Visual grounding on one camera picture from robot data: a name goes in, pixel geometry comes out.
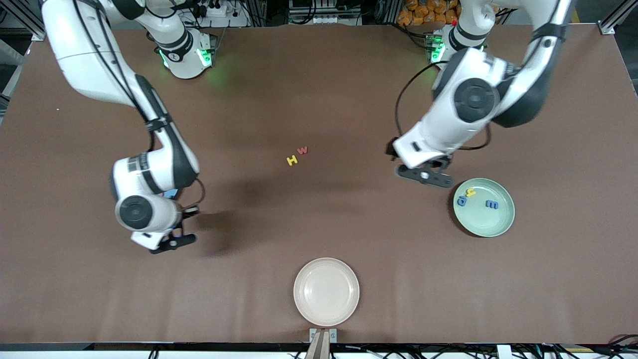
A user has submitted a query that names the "green plate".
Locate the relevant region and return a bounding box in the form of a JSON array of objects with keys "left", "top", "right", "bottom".
[{"left": 453, "top": 178, "right": 515, "bottom": 238}]

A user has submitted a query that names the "beige plate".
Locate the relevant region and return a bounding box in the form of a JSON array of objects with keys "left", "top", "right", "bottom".
[{"left": 293, "top": 257, "right": 360, "bottom": 328}]

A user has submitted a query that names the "pile of orange bags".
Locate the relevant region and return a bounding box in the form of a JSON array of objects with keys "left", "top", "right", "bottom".
[{"left": 397, "top": 0, "right": 460, "bottom": 27}]

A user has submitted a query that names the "white power strip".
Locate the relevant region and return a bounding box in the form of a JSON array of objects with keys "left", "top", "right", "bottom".
[{"left": 192, "top": 0, "right": 250, "bottom": 28}]

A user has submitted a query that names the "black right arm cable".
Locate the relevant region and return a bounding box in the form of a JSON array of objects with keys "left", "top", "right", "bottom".
[{"left": 74, "top": 0, "right": 206, "bottom": 211}]

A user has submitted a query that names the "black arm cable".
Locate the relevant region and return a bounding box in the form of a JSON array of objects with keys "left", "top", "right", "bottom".
[
  {"left": 74, "top": 0, "right": 206, "bottom": 211},
  {"left": 395, "top": 62, "right": 491, "bottom": 151}
]

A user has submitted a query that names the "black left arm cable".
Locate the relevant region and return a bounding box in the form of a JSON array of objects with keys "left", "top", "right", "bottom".
[{"left": 395, "top": 62, "right": 491, "bottom": 151}]

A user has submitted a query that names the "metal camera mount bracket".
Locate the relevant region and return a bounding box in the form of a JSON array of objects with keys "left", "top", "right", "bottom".
[{"left": 305, "top": 328, "right": 338, "bottom": 359}]

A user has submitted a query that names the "aluminium frame profile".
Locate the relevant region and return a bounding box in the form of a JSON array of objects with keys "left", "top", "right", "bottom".
[
  {"left": 0, "top": 0, "right": 46, "bottom": 41},
  {"left": 598, "top": 0, "right": 638, "bottom": 35}
]

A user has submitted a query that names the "black cable below table edge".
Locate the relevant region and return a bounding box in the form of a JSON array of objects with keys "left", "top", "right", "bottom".
[{"left": 606, "top": 333, "right": 638, "bottom": 357}]

